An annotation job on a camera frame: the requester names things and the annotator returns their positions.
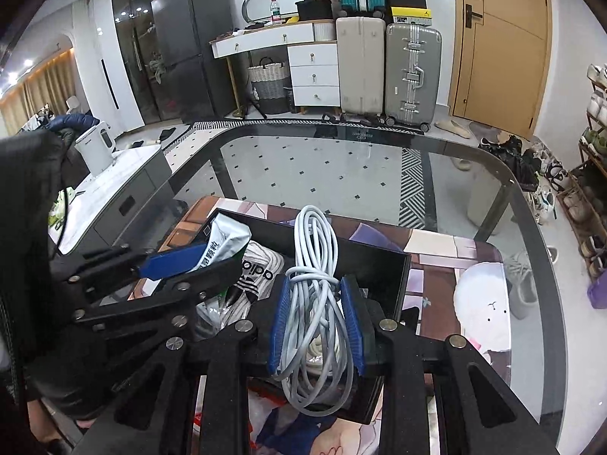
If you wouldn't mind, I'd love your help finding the white electric kettle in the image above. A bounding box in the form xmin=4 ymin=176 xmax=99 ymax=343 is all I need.
xmin=75 ymin=121 xmax=116 ymax=177

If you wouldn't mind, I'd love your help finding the white cable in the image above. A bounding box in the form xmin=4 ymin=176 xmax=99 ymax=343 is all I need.
xmin=274 ymin=204 xmax=357 ymax=419

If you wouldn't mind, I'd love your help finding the grey white side cabinet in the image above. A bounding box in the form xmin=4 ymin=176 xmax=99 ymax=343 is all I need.
xmin=48 ymin=144 xmax=174 ymax=255

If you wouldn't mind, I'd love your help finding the white green printed pouch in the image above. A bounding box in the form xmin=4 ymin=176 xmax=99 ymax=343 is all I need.
xmin=193 ymin=214 xmax=251 ymax=339

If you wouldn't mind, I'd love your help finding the wooden door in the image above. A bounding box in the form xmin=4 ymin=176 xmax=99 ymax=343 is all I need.
xmin=448 ymin=0 xmax=552 ymax=139

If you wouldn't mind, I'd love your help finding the white desk with drawers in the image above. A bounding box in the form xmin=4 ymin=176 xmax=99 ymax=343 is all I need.
xmin=210 ymin=20 xmax=341 ymax=110

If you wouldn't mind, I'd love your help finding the blue puffer jacket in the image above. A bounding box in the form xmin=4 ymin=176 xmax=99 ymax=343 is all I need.
xmin=45 ymin=113 xmax=100 ymax=137

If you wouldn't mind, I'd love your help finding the woven laundry basket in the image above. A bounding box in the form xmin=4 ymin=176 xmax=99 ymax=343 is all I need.
xmin=248 ymin=56 xmax=291 ymax=114

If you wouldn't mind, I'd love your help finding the black cardboard storage box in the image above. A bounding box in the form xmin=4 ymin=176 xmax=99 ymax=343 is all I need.
xmin=189 ymin=206 xmax=413 ymax=427

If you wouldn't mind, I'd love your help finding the anime print desk mat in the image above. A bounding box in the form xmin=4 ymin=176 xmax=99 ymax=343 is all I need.
xmin=127 ymin=194 xmax=514 ymax=455

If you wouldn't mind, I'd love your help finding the beige suitcase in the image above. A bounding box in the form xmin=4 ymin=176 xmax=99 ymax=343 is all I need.
xmin=335 ymin=17 xmax=386 ymax=115

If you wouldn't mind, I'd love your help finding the wooden shoe rack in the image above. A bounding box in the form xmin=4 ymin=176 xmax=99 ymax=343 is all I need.
xmin=558 ymin=64 xmax=606 ymax=281

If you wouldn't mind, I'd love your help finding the white striped socks pack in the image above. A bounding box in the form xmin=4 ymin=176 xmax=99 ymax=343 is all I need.
xmin=220 ymin=240 xmax=285 ymax=328

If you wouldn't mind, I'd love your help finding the silver aluminium suitcase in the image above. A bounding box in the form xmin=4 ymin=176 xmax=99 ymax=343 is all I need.
xmin=384 ymin=24 xmax=442 ymax=133

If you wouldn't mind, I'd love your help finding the plastic water bottle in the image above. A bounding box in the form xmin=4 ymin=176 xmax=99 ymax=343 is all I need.
xmin=270 ymin=0 xmax=282 ymax=25

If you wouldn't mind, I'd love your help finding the dark glass cabinet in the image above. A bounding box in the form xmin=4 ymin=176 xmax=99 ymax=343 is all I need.
xmin=112 ymin=0 xmax=162 ymax=124

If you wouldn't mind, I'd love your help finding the purple rolled mat bag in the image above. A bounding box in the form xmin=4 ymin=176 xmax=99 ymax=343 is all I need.
xmin=588 ymin=271 xmax=607 ymax=309

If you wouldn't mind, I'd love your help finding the black refrigerator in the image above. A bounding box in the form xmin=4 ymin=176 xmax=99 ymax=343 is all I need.
xmin=151 ymin=0 xmax=236 ymax=122

